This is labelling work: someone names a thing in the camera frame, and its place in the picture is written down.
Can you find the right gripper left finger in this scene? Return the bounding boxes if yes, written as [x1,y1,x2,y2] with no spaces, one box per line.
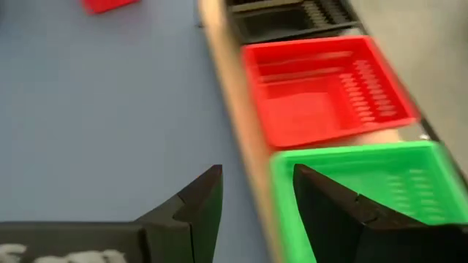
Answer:
[135,164,224,263]

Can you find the black plastic slotted basket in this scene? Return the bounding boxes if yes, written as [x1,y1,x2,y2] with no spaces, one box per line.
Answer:
[225,0,367,45]

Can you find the red plastic slotted basket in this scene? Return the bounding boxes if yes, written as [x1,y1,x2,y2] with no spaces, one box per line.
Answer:
[80,0,143,15]
[240,35,421,150]

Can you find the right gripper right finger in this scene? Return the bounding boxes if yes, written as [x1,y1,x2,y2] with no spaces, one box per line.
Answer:
[292,163,427,263]

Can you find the wooden shelf with black frame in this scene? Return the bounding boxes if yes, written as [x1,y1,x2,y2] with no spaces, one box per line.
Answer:
[196,0,468,263]

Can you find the green plastic slotted basket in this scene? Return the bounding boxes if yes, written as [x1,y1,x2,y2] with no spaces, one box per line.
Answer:
[269,140,468,263]

